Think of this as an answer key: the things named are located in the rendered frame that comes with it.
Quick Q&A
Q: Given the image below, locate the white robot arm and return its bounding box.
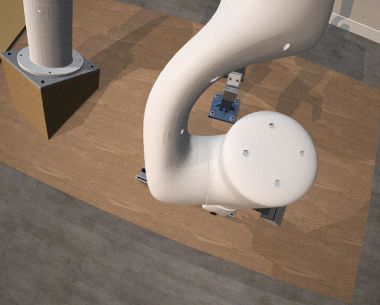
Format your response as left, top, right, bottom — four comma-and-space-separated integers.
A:
17, 0, 335, 226

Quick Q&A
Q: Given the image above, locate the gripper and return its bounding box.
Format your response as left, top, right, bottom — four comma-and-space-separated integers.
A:
202, 205, 235, 216

